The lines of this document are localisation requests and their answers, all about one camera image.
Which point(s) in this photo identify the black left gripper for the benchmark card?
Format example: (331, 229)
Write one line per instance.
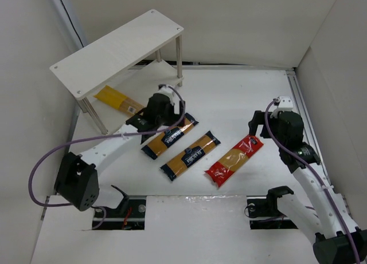
(174, 107)

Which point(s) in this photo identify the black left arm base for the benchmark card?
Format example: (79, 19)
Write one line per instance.
(131, 217)

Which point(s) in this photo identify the yellow spaghetti bag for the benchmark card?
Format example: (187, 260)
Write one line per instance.
(118, 101)

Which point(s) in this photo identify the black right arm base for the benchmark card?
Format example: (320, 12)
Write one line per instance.
(262, 217)

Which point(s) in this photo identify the white two-tier shelf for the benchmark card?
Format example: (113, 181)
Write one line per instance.
(134, 58)

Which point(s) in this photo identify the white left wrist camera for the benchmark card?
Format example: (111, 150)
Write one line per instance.
(168, 91)

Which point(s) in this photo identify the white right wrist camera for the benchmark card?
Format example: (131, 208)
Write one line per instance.
(282, 104)

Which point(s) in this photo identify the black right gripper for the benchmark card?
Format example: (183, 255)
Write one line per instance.
(264, 126)

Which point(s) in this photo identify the blue spaghetti bag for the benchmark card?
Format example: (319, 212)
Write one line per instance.
(163, 141)
(190, 156)

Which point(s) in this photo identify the red spaghetti bag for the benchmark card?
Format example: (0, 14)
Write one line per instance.
(234, 159)

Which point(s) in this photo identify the aluminium frame rail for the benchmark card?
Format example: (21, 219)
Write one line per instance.
(302, 109)

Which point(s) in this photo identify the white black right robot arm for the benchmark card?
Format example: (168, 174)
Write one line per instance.
(334, 235)

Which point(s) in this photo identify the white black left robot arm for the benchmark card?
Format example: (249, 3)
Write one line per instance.
(77, 180)

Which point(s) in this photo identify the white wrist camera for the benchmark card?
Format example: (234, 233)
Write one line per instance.
(282, 104)
(168, 91)

